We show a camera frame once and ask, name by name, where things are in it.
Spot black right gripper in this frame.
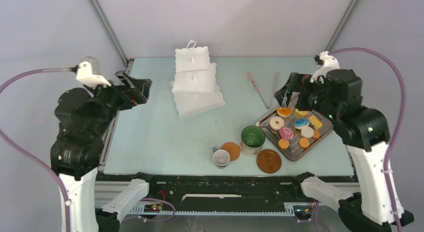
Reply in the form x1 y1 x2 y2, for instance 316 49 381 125
272 71 339 121

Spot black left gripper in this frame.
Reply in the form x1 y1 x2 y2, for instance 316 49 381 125
86 68 153 136

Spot orange glazed donut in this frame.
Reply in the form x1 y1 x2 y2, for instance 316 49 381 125
276 106 292 118

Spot pink-tipped metal tongs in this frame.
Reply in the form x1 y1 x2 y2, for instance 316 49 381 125
247 71 280 110

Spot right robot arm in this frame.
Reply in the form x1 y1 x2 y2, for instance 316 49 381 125
273 69 415 232

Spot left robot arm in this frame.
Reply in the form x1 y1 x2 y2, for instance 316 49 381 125
50 71 153 232

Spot yellow swirl roll cake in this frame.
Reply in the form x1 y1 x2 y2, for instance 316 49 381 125
294 108 309 119

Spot blue sprinkled donut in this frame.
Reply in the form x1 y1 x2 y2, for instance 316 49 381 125
293 118 310 130

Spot yellow layered cake slice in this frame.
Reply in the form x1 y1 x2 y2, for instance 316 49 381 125
308 115 323 130

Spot white glazed donut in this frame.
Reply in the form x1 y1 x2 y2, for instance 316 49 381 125
269 116 285 131

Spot stainless steel tray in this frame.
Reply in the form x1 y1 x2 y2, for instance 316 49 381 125
255 93 333 162

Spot white round cream cake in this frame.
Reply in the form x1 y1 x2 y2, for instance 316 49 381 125
300 126 315 139

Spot round biscuit right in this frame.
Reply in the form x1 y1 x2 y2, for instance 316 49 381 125
312 130 321 140

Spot round biscuit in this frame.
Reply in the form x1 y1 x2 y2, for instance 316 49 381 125
298 137 310 149
312 130 321 140
278 139 290 150

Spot white three-tier dessert stand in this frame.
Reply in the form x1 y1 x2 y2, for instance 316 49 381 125
170 39 226 118

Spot round biscuit front middle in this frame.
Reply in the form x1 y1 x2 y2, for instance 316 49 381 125
298 137 310 149

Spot round biscuit front left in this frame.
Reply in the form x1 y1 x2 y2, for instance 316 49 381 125
278 139 290 150

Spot large floral green-inside mug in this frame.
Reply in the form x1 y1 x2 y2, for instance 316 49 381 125
240 125 266 157

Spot large wooden coaster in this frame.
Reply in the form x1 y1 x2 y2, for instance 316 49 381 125
256 149 282 174

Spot small wooden coaster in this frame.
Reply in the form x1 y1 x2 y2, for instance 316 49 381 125
221 142 241 162

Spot small white grey cup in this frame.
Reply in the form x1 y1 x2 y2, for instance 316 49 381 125
212 147 231 169

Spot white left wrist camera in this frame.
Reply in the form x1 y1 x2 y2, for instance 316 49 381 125
75 56 112 89

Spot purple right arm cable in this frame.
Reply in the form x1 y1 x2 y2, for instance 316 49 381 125
327 47 407 232

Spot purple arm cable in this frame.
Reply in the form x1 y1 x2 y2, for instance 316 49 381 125
327 47 407 232
0 67 78 232

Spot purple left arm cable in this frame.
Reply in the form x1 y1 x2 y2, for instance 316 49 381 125
0 67 78 232

